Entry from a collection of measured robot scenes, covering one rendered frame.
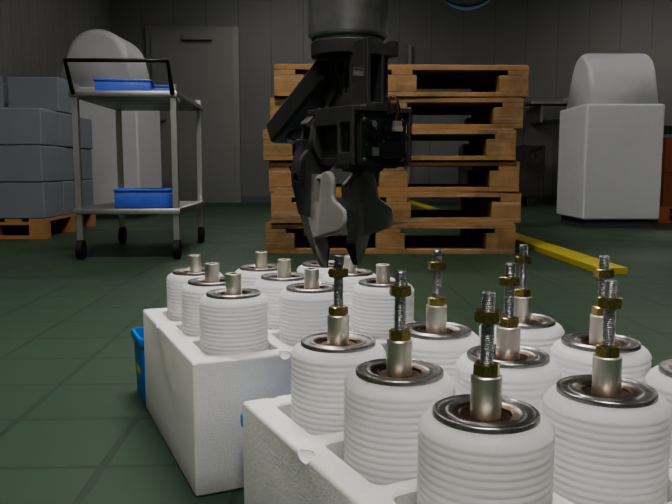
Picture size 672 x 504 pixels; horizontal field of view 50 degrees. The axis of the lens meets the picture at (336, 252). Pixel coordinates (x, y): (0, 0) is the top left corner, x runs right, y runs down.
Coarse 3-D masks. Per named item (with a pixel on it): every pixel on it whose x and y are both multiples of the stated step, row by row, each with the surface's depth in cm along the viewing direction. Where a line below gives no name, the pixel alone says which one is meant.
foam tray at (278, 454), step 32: (256, 416) 73; (288, 416) 76; (256, 448) 73; (288, 448) 65; (320, 448) 64; (256, 480) 74; (288, 480) 66; (320, 480) 59; (352, 480) 57; (416, 480) 57
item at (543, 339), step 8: (480, 328) 83; (544, 328) 79; (552, 328) 80; (560, 328) 81; (480, 336) 83; (528, 336) 78; (536, 336) 78; (544, 336) 78; (552, 336) 79; (560, 336) 80; (520, 344) 78; (528, 344) 78; (536, 344) 78; (544, 344) 78; (552, 344) 79
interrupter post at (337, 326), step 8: (328, 320) 72; (336, 320) 71; (344, 320) 71; (328, 328) 72; (336, 328) 71; (344, 328) 71; (328, 336) 72; (336, 336) 71; (344, 336) 71; (328, 344) 72; (336, 344) 71; (344, 344) 71
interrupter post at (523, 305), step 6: (516, 300) 82; (522, 300) 81; (528, 300) 81; (516, 306) 82; (522, 306) 81; (528, 306) 82; (516, 312) 82; (522, 312) 82; (528, 312) 82; (522, 318) 82; (528, 318) 82
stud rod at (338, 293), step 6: (336, 258) 71; (342, 258) 71; (336, 264) 71; (342, 264) 71; (336, 282) 71; (342, 282) 71; (336, 288) 71; (342, 288) 71; (336, 294) 71; (342, 294) 72; (336, 300) 71; (342, 300) 72; (336, 306) 72; (342, 306) 72
